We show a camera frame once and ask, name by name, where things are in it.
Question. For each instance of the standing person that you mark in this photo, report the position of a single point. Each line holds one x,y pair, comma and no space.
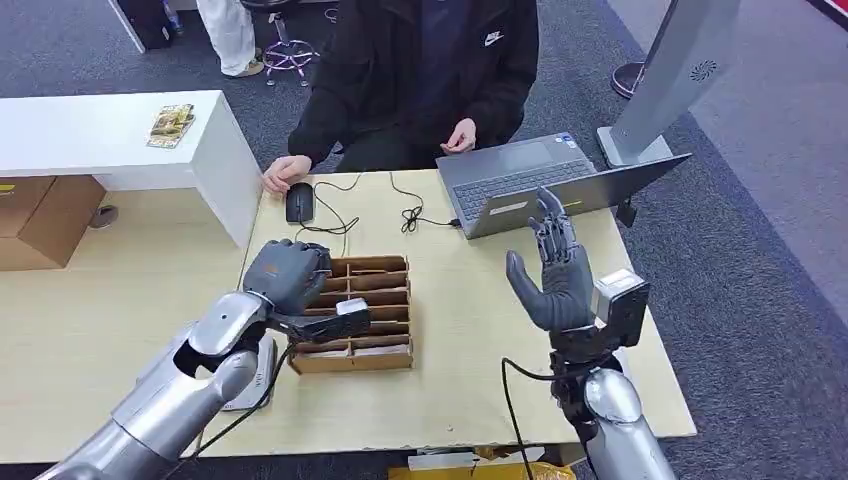
228,36

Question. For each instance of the grey kiosk stand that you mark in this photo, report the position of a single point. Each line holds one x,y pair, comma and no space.
676,73

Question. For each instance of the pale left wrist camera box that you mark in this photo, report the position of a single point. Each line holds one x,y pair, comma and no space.
348,314

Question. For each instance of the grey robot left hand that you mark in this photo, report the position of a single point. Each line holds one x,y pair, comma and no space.
285,272

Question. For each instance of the brown cardboard box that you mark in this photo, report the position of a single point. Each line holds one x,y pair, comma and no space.
46,218

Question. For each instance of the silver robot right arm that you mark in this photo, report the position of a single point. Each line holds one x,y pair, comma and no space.
623,430

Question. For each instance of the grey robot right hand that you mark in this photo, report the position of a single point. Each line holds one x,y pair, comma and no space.
563,298

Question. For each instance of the grey desk foot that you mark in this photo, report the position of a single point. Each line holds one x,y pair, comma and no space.
104,216

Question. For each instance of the black cabinet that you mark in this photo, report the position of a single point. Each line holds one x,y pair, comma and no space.
142,26

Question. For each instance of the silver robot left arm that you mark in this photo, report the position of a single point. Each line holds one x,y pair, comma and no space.
166,404

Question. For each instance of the wooden slotted card box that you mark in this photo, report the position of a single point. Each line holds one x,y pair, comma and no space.
371,361

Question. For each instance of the colourful printed booklet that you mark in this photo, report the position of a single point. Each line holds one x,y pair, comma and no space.
171,126

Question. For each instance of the yellow object under table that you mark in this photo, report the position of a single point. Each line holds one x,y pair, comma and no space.
484,472

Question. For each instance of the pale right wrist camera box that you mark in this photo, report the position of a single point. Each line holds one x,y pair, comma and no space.
623,305

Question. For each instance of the red floor strip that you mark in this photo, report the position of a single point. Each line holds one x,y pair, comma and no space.
833,8

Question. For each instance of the person's left hand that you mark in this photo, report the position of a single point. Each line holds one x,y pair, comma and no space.
464,136

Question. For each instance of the white side desk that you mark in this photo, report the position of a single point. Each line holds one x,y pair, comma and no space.
86,132

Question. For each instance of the person's right hand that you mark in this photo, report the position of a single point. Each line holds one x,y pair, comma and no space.
285,172

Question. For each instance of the grey open laptop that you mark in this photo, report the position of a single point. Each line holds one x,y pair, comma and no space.
510,162

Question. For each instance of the black computer mouse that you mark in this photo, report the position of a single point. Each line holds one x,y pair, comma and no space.
299,202

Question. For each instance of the chrome stool base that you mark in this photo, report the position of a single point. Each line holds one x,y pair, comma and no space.
289,56

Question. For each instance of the pale card stack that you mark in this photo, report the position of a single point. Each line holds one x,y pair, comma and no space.
381,349
324,353

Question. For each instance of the white flat device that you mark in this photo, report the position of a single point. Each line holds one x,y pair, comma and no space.
262,378

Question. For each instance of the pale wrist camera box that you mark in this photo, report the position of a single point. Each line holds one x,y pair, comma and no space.
348,314
623,305

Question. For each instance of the seated person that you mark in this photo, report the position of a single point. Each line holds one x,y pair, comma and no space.
411,66

